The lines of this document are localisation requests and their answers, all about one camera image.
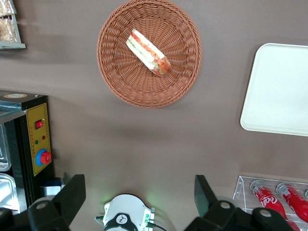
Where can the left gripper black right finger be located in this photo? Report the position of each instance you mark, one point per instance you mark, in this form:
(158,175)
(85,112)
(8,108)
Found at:
(207,199)

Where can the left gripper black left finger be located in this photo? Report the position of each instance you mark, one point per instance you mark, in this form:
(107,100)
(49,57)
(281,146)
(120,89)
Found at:
(67,199)

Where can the sandwich with red green filling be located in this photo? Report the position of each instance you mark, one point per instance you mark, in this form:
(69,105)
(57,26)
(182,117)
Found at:
(146,51)

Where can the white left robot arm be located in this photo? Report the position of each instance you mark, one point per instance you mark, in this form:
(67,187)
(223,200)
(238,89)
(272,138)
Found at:
(125,204)

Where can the cream plastic serving tray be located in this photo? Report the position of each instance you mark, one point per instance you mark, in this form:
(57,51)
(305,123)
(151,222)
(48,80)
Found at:
(276,91)

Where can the large round brown wicker basket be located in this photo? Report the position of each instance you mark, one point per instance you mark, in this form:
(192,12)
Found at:
(120,72)

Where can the grey snack display tray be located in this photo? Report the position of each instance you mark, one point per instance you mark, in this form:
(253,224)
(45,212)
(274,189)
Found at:
(12,45)

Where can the clear acrylic bottle rack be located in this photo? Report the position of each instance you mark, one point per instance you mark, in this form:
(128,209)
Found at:
(243,190)

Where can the steel food pan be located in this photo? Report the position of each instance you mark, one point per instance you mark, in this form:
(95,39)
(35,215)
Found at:
(3,149)
(8,192)

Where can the black food warmer yellow panel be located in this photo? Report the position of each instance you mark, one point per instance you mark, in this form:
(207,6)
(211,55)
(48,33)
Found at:
(39,134)

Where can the clear bag of beige snacks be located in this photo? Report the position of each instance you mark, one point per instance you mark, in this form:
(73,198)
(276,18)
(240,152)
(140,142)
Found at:
(6,6)
(7,29)

